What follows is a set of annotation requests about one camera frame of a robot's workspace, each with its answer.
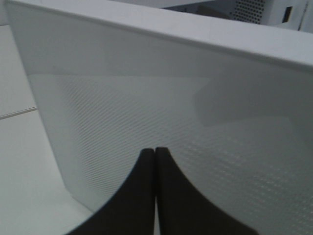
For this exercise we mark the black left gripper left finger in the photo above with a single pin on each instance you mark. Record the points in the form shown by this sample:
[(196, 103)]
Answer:
[(131, 210)]

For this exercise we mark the white microwave oven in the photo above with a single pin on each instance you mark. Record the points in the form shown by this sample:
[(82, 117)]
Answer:
[(288, 14)]

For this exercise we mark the white microwave door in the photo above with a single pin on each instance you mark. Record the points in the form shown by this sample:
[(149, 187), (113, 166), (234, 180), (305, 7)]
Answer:
[(232, 101)]

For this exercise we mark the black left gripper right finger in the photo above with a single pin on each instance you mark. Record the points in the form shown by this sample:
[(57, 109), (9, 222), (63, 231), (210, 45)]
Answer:
[(183, 210)]

